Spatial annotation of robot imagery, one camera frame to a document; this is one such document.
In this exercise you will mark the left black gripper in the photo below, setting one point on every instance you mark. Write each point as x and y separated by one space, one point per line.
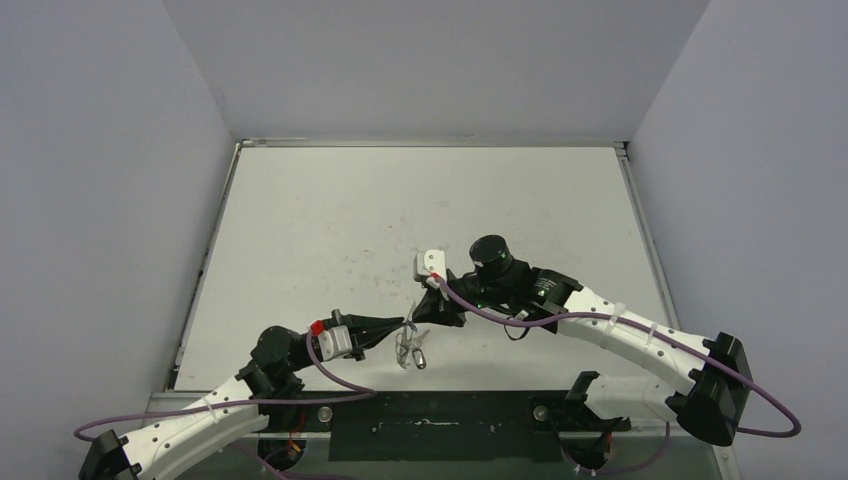
367 331

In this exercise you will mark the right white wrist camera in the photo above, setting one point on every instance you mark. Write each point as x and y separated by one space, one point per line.
428 267

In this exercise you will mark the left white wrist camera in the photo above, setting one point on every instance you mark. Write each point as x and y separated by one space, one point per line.
332 338

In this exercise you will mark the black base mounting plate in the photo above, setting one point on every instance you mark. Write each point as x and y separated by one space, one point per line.
438 426

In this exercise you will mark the black tagged key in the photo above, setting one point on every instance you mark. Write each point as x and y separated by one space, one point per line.
419 359

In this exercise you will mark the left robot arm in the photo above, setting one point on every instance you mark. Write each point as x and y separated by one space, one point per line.
264 394

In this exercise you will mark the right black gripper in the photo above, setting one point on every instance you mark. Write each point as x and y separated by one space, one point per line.
444 301

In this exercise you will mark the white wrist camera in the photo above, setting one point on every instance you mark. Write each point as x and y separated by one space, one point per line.
428 267
332 338

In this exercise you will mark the aluminium front rail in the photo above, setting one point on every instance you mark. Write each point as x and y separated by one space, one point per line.
708 416

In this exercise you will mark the clear plastic keyring holder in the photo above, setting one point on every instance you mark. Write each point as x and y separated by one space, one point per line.
406 340

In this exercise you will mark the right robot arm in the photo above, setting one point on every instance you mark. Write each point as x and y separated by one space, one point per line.
700 384

